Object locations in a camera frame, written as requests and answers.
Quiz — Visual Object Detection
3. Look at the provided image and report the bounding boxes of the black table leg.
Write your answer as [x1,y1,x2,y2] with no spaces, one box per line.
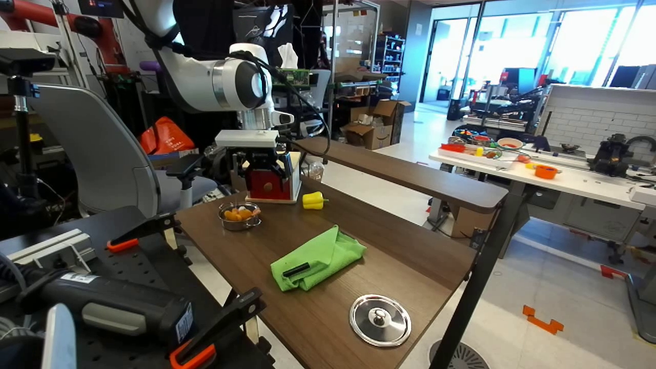
[428,183,530,369]

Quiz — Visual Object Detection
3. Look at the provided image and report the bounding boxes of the white pegboard panel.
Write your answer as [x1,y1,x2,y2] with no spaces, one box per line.
[539,83,656,156]

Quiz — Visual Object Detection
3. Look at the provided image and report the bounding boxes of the yellow toy pepper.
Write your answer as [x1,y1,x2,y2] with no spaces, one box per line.
[299,188,328,212]

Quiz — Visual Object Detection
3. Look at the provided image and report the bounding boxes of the black camera on stand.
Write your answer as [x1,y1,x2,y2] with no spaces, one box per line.
[0,31,60,207]

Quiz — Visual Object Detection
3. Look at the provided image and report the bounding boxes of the round floor base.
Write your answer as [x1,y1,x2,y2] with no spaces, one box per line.
[428,339,489,369]

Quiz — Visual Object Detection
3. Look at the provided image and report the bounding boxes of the black machine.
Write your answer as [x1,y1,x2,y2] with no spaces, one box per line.
[587,132,656,178]

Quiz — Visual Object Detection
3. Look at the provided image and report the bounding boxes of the white desk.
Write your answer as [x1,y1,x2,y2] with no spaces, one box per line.
[428,140,656,249]

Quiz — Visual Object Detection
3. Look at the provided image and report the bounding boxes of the black handheld device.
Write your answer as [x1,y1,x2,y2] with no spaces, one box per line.
[36,273,197,346]

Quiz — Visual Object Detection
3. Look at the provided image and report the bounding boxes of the cardboard boxes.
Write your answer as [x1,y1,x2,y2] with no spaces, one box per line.
[342,98,406,152]

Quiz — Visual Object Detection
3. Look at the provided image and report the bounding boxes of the silver pot lid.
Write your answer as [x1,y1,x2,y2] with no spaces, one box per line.
[349,294,413,348]

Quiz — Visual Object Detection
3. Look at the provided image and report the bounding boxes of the gray office chair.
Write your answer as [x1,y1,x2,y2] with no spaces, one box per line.
[28,83,220,221]

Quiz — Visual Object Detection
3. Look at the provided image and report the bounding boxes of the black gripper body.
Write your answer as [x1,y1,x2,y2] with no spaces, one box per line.
[227,145,288,173]

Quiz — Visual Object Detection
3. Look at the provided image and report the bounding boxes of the orange black bar clamp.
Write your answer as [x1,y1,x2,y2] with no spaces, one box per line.
[168,288,266,369]
[103,212,177,256]

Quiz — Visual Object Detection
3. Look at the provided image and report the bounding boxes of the pale blue plastic piece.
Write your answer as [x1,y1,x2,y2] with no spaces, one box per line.
[39,303,79,369]

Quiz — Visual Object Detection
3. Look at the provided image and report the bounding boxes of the red white drawer box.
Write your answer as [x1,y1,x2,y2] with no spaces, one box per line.
[244,150,302,205]

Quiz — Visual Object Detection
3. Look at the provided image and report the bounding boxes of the bowl of snacks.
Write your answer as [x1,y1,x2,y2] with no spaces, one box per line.
[215,199,264,233]

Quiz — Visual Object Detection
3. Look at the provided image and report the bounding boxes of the orange bowl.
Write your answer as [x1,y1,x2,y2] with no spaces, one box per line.
[532,163,561,183]

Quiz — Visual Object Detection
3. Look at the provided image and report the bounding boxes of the orange bag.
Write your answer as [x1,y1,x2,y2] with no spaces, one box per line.
[137,114,197,159]

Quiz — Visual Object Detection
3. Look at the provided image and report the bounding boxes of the white rail strips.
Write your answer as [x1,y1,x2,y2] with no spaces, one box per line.
[6,228,91,266]

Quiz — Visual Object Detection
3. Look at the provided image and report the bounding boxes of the green folded cloth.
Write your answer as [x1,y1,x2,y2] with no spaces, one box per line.
[269,225,369,296]

